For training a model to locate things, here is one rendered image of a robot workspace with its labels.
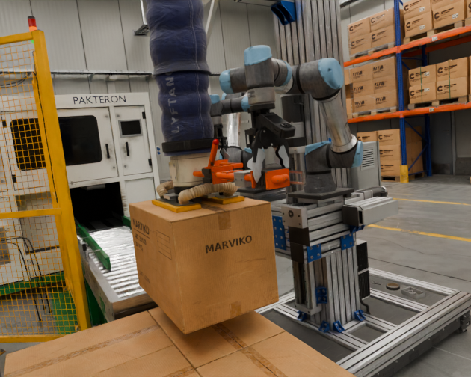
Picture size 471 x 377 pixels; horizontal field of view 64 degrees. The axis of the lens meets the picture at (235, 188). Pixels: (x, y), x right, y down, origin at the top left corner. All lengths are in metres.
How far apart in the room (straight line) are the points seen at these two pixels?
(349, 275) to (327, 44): 1.27
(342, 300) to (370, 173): 0.73
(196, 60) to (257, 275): 0.85
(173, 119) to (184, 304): 0.69
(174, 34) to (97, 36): 9.94
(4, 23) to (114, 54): 2.60
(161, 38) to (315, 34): 0.87
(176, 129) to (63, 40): 9.81
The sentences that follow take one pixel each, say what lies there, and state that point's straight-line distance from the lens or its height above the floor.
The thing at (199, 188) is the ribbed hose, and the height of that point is 1.15.
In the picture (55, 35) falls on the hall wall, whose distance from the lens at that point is 11.20.
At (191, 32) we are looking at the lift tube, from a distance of 1.55.
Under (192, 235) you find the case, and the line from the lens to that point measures 1.29.
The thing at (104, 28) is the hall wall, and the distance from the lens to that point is 11.56.
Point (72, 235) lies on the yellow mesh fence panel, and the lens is 2.63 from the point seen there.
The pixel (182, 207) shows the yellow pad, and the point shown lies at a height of 1.09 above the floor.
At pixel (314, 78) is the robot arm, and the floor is 1.51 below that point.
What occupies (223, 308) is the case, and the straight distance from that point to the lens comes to 1.42.
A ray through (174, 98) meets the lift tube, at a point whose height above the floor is 1.50.
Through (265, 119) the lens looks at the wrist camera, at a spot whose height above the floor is 1.36.
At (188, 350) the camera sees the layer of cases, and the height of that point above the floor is 0.54.
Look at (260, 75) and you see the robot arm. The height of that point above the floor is 1.48.
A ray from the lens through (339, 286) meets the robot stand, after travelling 2.22.
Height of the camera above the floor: 1.31
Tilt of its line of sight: 7 degrees down
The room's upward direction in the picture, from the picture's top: 6 degrees counter-clockwise
